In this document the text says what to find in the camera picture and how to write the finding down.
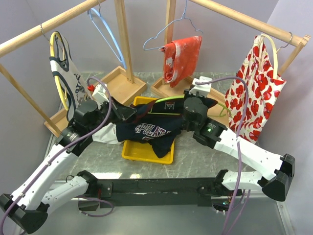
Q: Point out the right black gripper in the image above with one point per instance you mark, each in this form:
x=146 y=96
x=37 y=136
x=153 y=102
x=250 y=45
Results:
x=187 y=95

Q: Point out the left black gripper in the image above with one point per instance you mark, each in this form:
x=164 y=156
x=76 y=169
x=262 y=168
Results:
x=122 y=111

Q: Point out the green plastic hanger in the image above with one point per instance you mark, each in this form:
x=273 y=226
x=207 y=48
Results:
x=174 y=105

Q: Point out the navy maroon-trimmed tank top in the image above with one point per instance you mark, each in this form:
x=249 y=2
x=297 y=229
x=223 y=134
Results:
x=157 y=130

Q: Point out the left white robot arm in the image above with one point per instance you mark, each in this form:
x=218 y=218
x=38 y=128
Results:
x=30 y=205

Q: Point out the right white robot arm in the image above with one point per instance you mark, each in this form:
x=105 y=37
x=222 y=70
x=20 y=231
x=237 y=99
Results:
x=272 y=173

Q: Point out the white navy graphic tank top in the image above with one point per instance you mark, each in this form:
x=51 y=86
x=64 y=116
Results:
x=70 y=77

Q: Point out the yellow plastic hanger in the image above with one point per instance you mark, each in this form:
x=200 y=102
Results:
x=62 y=94

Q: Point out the cream plastic hanger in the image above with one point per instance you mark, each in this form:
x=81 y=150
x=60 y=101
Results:
x=263 y=57

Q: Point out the light blue plastic hanger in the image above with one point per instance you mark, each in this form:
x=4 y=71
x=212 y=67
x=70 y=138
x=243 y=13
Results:
x=106 y=33

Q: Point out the left wooden clothes rack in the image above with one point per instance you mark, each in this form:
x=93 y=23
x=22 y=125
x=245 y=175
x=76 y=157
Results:
x=122 y=82

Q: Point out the wooden clothes rack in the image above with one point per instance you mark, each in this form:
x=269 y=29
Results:
x=163 y=90
x=122 y=82

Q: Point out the yellow plastic tray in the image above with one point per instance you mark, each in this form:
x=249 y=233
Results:
x=143 y=151

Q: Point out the orange white tie-dye garment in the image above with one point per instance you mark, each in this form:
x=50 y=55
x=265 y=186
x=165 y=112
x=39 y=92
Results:
x=180 y=59

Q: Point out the red floral white garment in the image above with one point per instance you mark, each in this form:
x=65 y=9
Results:
x=263 y=92

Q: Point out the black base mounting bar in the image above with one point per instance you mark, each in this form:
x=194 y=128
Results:
x=158 y=192

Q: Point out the right wooden clothes rack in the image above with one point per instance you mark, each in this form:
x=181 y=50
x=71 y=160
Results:
x=163 y=90

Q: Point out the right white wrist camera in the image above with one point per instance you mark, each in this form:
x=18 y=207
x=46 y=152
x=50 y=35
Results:
x=199 y=88

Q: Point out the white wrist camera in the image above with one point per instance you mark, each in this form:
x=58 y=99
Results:
x=98 y=93
x=199 y=88

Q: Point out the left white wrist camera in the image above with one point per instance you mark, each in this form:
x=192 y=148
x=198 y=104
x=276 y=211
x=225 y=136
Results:
x=98 y=93

